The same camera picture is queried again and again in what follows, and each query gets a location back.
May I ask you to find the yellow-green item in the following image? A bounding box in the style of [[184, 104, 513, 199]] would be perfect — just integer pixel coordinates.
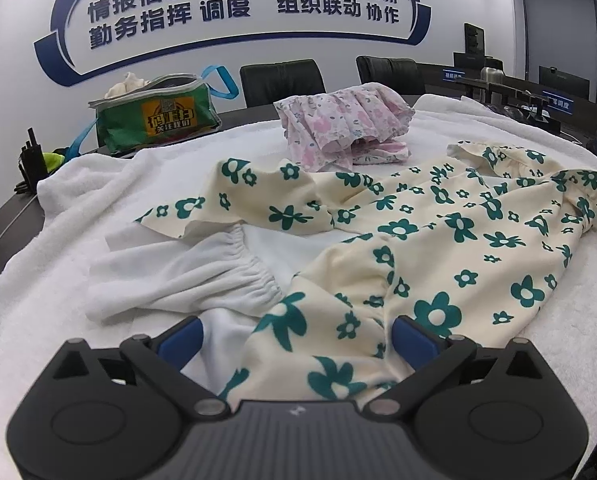
[[46, 147, 76, 173]]

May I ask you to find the pink floral garment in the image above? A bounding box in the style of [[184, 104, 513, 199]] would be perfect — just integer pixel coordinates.
[[273, 81, 415, 171]]

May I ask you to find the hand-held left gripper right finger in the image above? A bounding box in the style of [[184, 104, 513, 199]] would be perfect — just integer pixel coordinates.
[[365, 315, 554, 417]]

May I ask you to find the grey window blind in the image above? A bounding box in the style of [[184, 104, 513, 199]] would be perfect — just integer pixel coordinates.
[[523, 0, 597, 101]]

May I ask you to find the blue wall lettering sign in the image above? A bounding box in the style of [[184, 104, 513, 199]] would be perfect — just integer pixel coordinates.
[[32, 0, 431, 86]]

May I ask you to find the cream cloth bundle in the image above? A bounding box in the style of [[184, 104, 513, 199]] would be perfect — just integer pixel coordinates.
[[106, 72, 152, 100]]

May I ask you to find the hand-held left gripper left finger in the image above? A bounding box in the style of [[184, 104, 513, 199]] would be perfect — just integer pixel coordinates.
[[43, 316, 226, 418]]

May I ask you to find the black walkie-talkie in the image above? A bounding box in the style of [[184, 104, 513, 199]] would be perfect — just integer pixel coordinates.
[[16, 127, 46, 193]]

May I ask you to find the black desk monitor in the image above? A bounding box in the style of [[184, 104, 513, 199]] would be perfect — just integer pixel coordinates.
[[538, 65, 591, 101]]

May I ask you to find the white garment with elastic waist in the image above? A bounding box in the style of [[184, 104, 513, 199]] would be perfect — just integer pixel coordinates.
[[87, 224, 339, 323]]

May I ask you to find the white towel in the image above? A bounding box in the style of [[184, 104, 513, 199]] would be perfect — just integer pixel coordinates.
[[0, 95, 597, 461]]

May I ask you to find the black chair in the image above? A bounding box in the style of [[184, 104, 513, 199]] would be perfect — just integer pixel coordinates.
[[239, 59, 326, 108], [355, 55, 425, 97]]

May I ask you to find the tall black monitor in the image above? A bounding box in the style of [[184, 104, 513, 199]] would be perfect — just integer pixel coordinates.
[[464, 22, 485, 56]]

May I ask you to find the green bag with blue straps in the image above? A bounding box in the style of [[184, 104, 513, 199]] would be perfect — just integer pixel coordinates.
[[67, 65, 239, 158]]

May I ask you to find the cream garment with green flowers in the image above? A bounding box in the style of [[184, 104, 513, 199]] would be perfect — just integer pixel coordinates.
[[134, 142, 597, 403]]

